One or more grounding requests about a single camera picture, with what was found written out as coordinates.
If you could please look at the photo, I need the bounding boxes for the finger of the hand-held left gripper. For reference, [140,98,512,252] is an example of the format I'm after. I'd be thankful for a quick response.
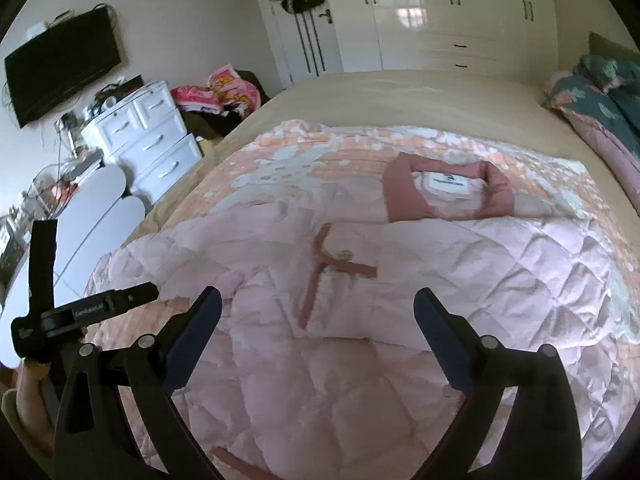
[104,281,160,317]
[29,219,59,318]

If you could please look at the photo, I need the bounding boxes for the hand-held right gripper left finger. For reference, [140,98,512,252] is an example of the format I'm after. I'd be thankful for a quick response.
[52,286,223,480]

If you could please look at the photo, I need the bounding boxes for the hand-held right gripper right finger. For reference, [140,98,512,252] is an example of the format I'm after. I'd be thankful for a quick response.
[413,287,584,480]

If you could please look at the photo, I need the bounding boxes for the pink quilted coat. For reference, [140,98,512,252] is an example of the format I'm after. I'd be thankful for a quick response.
[85,152,632,480]

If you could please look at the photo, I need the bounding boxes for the pile of pink clothes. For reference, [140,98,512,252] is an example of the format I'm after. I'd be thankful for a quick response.
[170,63,264,117]

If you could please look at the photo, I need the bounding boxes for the person's left hand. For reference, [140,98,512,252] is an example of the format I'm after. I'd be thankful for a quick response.
[15,360,57,443]

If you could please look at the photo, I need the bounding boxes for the pile of desk clutter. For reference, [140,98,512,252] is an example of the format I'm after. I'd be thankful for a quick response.
[0,150,103,271]

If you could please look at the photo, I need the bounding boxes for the white round chairs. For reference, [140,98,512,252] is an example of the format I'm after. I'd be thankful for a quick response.
[47,164,147,291]

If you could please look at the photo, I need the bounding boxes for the white drawer chest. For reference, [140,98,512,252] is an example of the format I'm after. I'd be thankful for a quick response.
[81,80,204,195]

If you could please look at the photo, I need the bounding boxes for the orange patterned blanket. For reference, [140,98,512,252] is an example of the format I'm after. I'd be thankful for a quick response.
[84,119,637,480]

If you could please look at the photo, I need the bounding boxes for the bed with beige sheet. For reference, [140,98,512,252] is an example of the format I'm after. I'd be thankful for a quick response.
[82,67,640,480]

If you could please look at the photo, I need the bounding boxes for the teal floral duvet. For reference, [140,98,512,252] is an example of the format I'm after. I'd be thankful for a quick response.
[542,52,640,211]

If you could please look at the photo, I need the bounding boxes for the white door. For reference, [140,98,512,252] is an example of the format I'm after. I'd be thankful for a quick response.
[250,0,347,90]

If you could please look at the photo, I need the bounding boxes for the white glossy wardrobe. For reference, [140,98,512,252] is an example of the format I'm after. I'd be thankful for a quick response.
[340,0,561,75]

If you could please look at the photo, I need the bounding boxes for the green padded headboard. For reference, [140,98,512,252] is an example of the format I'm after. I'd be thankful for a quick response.
[587,31,640,66]

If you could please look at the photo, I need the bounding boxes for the black wall television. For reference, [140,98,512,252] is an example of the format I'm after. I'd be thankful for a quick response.
[4,6,124,129]

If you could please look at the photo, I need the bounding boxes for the dark hanging straps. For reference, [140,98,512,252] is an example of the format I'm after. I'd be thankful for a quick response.
[294,10,327,74]

